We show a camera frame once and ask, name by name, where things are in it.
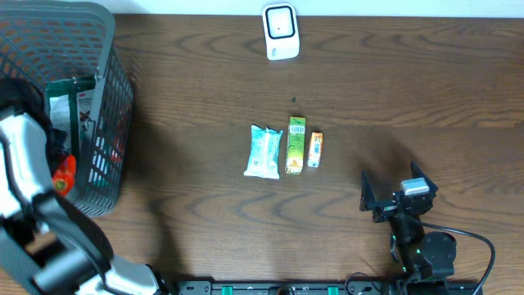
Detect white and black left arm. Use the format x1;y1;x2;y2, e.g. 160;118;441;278
1;78;174;294

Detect green white 3M packet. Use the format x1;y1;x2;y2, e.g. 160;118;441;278
46;77;96;157

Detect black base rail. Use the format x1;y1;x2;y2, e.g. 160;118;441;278
177;279;477;295

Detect white teal wipes packet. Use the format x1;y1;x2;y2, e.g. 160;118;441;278
244;125;283;179

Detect red snack packet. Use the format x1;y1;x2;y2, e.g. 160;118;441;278
52;155;77;197

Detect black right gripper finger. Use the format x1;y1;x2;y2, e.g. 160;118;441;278
410;161;438;193
359;171;376;211

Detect small orange candy box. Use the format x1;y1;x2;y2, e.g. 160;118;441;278
307;132;323;168

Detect grey plastic mesh basket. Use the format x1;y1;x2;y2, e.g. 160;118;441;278
1;1;133;217

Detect green snack box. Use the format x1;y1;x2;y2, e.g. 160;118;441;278
285;116;306;175

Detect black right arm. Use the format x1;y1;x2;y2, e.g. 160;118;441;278
359;162;457;294

